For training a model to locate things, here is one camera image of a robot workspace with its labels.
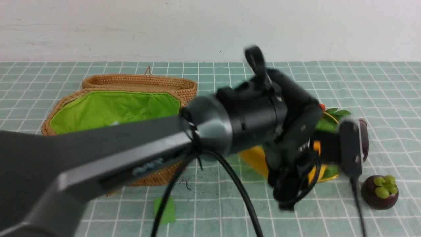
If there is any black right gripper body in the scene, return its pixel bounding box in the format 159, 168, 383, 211
263, 69, 324, 211

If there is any dark purple eggplant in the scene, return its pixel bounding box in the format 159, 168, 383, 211
358, 118, 369, 162

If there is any purple mangosteen green top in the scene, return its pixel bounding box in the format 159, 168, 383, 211
360, 175, 399, 210

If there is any yellow banana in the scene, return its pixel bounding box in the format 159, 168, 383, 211
239, 146, 339, 182

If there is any orange carrot with green leaves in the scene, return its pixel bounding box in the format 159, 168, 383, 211
320, 103, 351, 124

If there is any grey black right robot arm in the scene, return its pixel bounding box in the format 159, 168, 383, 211
1, 46, 323, 237

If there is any green leaf-shaped glass plate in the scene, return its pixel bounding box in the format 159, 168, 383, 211
237, 112, 342, 183

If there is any woven wicker basket lid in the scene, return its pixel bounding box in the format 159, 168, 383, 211
82, 66, 198, 102

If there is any green foam block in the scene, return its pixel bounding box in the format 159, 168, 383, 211
153, 195, 176, 225

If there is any woven wicker basket green lining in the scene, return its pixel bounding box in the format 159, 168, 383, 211
41, 89, 186, 136

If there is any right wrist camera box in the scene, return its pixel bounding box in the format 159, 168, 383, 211
312, 117, 363, 180

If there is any black right camera cable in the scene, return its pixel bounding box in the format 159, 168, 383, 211
151, 150, 367, 237

